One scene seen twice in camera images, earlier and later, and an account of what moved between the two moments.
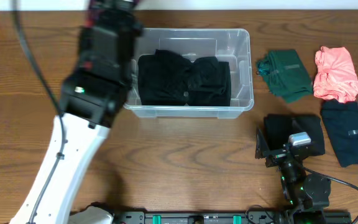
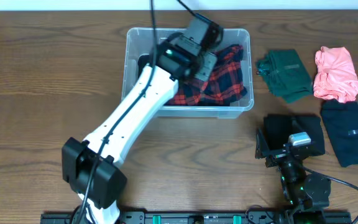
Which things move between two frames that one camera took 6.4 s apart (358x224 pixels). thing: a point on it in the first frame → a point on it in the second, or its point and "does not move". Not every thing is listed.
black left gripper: x=110 y=8 → x=199 y=56
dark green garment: x=284 y=74 does not move
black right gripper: x=263 y=151 does not move
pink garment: x=336 y=76 does not move
